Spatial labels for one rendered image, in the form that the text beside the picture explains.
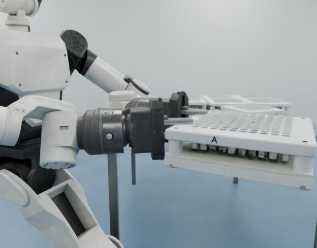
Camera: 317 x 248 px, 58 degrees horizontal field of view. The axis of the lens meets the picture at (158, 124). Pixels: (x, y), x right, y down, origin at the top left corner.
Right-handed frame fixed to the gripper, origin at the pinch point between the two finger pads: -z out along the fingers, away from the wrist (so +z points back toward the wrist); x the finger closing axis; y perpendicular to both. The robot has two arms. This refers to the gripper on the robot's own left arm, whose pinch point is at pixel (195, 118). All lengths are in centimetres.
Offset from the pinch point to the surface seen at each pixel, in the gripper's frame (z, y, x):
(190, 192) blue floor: 86, -161, 102
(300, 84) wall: 43, -487, 21
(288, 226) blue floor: -1, -151, 104
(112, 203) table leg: 58, -30, 50
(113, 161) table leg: 56, -31, 29
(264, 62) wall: 93, -445, -17
